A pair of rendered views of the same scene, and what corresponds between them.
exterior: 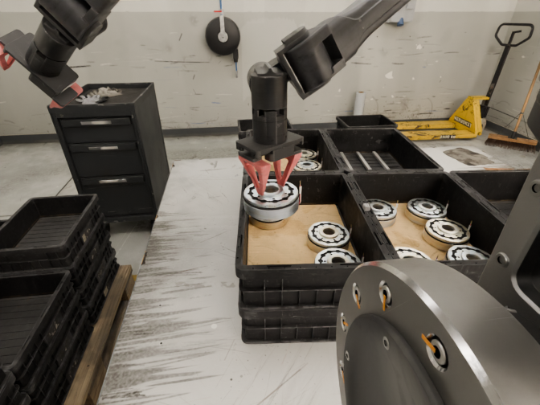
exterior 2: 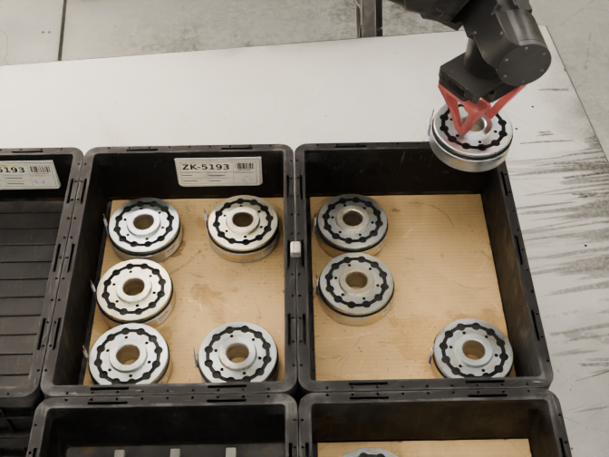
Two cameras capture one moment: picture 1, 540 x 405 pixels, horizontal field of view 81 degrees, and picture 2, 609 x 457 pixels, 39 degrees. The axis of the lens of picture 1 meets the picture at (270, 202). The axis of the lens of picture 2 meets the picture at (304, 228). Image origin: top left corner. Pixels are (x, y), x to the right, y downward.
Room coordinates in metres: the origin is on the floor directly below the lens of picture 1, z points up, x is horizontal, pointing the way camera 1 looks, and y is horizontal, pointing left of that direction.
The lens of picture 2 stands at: (1.31, -0.20, 1.82)
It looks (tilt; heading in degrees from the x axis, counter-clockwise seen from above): 51 degrees down; 181
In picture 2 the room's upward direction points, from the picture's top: straight up
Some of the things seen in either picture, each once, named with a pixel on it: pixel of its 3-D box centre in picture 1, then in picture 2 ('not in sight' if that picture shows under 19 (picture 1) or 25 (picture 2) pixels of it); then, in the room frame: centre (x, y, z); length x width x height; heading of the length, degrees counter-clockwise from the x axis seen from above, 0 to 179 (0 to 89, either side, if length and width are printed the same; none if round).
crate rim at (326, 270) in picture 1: (302, 214); (410, 257); (0.63, -0.08, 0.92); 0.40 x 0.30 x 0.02; 2
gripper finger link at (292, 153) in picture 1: (275, 165); (473, 101); (0.53, -0.01, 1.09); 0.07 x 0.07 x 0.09; 39
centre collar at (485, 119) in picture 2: (271, 190); (473, 124); (0.52, 0.00, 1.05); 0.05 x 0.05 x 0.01
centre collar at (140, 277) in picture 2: (447, 228); (133, 287); (0.65, -0.45, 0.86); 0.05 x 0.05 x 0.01
